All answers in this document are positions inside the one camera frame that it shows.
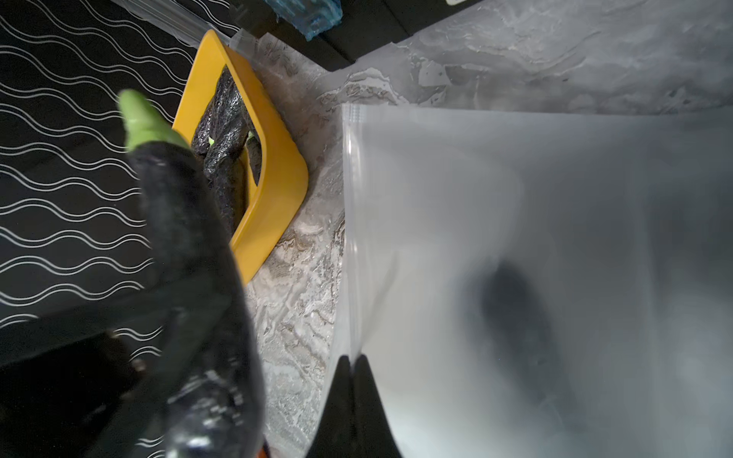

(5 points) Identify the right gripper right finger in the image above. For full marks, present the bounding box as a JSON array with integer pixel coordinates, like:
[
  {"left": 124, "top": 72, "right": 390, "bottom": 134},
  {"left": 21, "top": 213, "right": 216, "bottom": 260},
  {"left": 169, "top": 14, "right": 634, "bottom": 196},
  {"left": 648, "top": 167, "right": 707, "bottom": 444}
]
[{"left": 351, "top": 355, "right": 402, "bottom": 458}]

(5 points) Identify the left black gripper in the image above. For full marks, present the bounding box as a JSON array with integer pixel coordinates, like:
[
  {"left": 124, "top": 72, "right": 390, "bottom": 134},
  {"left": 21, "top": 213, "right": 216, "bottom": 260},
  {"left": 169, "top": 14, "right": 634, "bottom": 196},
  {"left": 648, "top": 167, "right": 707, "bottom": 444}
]
[{"left": 0, "top": 274, "right": 230, "bottom": 458}]

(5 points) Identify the black yellow toolbox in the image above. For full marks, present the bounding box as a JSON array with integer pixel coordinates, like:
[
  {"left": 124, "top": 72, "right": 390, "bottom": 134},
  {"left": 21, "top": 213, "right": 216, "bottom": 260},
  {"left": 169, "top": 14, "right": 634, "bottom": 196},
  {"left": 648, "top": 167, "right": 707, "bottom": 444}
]
[{"left": 171, "top": 0, "right": 488, "bottom": 73}]

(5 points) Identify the clear zip-top bag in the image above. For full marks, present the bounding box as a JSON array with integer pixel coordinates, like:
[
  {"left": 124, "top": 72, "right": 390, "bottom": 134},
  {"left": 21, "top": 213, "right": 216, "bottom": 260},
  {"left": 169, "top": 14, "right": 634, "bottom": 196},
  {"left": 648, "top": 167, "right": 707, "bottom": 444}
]
[{"left": 329, "top": 104, "right": 732, "bottom": 457}]

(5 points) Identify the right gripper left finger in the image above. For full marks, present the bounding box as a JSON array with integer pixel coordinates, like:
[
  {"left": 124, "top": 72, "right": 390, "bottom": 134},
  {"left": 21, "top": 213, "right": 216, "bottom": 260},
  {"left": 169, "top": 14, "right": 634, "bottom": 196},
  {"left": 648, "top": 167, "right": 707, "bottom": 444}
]
[{"left": 305, "top": 355, "right": 354, "bottom": 458}]

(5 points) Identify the yellow plastic tray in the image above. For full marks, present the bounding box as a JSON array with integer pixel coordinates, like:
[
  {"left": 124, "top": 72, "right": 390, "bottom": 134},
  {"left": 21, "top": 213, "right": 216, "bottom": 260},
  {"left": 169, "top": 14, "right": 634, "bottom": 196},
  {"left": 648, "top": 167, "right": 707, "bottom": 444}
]
[{"left": 173, "top": 30, "right": 308, "bottom": 284}]

